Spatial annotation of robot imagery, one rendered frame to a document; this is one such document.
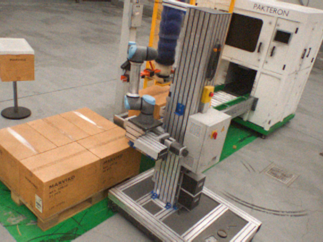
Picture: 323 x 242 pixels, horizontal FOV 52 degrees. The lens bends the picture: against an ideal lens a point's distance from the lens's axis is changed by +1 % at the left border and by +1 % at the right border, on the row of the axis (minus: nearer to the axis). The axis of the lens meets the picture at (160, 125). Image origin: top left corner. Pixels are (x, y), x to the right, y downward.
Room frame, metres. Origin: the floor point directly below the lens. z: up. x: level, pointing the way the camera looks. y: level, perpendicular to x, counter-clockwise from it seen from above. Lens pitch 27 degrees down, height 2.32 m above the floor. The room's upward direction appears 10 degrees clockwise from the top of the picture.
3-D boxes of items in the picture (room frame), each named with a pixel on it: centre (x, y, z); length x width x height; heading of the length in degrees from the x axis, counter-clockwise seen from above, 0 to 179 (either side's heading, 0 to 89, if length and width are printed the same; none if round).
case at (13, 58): (4.19, 2.09, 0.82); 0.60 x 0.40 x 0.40; 36
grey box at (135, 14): (4.40, 0.55, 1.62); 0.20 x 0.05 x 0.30; 143
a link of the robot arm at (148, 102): (2.58, 0.14, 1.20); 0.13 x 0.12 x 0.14; 104
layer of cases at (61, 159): (2.90, 0.90, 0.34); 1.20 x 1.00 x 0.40; 143
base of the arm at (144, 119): (2.58, 0.13, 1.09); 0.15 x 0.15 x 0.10
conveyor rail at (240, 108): (4.00, -0.69, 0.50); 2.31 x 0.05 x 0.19; 143
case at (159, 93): (3.54, 0.06, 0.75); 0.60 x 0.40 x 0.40; 147
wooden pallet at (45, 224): (2.90, 0.90, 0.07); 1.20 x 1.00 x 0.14; 143
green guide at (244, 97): (4.32, -0.86, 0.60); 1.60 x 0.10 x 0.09; 143
